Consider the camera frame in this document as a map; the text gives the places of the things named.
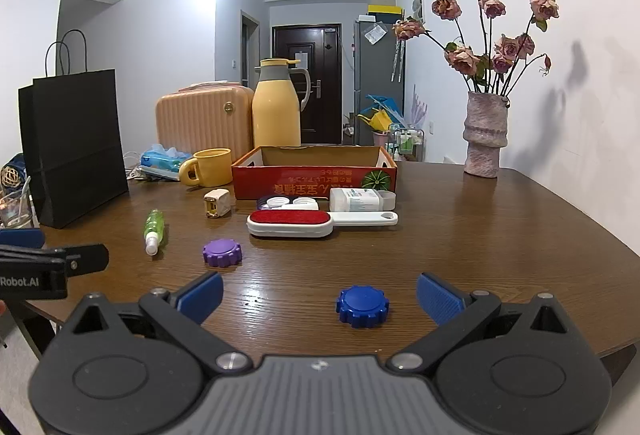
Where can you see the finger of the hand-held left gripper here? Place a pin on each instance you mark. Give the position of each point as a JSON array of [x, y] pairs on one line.
[[20, 237], [87, 259]]

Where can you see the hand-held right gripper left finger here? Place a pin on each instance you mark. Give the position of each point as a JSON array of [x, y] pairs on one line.
[[202, 296]]

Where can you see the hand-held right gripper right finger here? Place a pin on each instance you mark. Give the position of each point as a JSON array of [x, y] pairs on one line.
[[440, 297]]

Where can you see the purple gear-shaped lid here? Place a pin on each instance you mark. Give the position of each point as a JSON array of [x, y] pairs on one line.
[[222, 253]]

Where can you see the green spray bottle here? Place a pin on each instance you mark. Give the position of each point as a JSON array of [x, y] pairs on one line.
[[154, 225]]

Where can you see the blue gear-shaped lid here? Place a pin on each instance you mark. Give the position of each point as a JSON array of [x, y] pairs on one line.
[[362, 306]]

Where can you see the cream charger plug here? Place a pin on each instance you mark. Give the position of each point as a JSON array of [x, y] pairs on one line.
[[218, 204]]

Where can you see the white lint brush red pad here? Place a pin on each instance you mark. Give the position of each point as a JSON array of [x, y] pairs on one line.
[[290, 221]]

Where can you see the white contact lens case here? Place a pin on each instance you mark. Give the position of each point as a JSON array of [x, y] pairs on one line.
[[287, 204]]

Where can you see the white cotton swab box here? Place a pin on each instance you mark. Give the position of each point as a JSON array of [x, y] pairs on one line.
[[355, 201]]

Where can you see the red cardboard box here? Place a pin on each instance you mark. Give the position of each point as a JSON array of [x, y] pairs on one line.
[[300, 182]]

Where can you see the clear glass cup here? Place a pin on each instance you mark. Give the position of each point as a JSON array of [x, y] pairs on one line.
[[15, 212]]

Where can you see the woven rattan ball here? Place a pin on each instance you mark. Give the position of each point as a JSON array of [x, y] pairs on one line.
[[12, 177]]

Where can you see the black paper bag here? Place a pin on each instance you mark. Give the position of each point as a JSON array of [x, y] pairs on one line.
[[75, 150]]

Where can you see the blue tissue pack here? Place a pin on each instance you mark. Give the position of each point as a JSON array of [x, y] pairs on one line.
[[160, 160]]

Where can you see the yellow mug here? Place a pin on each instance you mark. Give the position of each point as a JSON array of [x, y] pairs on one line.
[[212, 165]]

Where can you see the pink textured vase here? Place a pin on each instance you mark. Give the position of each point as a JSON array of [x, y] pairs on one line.
[[484, 135]]

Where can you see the peach ribbed suitcase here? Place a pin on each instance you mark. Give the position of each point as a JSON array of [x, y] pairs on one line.
[[200, 120]]

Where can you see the purple coral decoration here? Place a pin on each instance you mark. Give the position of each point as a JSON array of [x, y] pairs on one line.
[[419, 107]]

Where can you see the yellow thermos jug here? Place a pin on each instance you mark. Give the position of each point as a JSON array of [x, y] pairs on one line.
[[276, 115]]

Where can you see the grey refrigerator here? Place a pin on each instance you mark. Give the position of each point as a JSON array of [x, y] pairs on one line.
[[372, 75]]

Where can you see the hanging folded umbrella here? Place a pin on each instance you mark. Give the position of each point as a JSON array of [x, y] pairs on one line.
[[397, 62]]

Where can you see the dried pink roses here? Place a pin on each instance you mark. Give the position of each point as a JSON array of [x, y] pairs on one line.
[[465, 57]]

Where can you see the dark brown entrance door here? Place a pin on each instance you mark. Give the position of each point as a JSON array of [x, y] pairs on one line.
[[320, 80]]

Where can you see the grey side door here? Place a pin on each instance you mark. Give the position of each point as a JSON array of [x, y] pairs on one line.
[[250, 50]]

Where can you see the yellow box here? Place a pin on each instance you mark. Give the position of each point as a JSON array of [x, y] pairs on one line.
[[385, 9]]

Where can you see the framed wall picture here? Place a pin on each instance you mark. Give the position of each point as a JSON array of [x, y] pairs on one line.
[[418, 5]]

